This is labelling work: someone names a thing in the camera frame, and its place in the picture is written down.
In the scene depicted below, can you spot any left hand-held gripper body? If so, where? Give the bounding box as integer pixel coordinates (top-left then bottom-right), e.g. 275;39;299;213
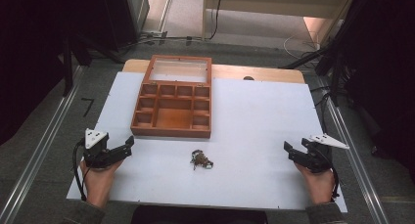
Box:
82;128;122;169

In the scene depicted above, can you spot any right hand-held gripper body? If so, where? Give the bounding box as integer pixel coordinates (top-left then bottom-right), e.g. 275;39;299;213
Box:
301;133;350;173

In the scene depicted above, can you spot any wooden compartment box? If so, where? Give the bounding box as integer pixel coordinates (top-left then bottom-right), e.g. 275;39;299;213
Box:
130;54;213;139

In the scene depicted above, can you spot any small brown metal object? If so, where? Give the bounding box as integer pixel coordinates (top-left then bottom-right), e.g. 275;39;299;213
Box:
190;149;214;171

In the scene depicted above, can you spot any person's right hand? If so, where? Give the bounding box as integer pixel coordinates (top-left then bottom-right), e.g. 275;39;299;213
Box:
294;161;337;205

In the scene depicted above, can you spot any person's left hand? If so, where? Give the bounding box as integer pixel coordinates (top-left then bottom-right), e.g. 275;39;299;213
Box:
79;158;125;208

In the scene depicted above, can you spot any white table mat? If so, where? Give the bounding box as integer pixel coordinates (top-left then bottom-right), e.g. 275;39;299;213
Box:
66;70;348;214

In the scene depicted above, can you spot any black metal stand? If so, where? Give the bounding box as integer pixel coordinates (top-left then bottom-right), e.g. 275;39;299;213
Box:
60;31;125;98
278;18;360;108

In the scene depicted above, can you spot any dark cabinet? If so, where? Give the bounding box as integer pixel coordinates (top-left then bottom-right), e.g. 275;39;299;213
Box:
101;0;151;52

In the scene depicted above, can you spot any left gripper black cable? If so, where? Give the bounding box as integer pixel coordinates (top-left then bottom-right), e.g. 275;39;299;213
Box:
71;138;88;202

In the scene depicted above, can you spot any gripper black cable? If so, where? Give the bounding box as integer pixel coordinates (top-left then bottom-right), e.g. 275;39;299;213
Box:
71;138;88;202
330;166;341;200

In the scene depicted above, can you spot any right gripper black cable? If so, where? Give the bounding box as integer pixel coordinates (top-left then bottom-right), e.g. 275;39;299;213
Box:
330;166;341;200

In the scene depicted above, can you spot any metal floor rail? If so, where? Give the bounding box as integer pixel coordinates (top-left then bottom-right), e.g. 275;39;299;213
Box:
317;76;391;224
0;66;86;224

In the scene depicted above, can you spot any white floor cable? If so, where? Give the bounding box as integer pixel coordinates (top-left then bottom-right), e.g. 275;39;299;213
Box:
282;31;321;61

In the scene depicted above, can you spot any black hanging cable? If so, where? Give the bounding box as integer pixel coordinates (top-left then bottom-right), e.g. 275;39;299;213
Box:
208;0;224;41

